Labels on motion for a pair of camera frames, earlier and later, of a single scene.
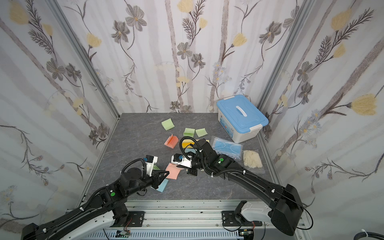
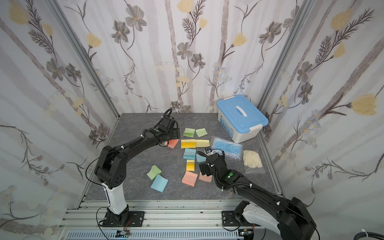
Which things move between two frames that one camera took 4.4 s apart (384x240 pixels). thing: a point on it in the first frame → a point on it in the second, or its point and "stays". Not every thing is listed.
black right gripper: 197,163 → 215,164
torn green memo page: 201,132 stays
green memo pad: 189,132 stays
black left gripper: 156,180 → 176,133
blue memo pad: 188,150 stays
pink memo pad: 174,171 → 189,178
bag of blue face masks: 223,147 stays
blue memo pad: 162,187 stays
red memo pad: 171,141 stays
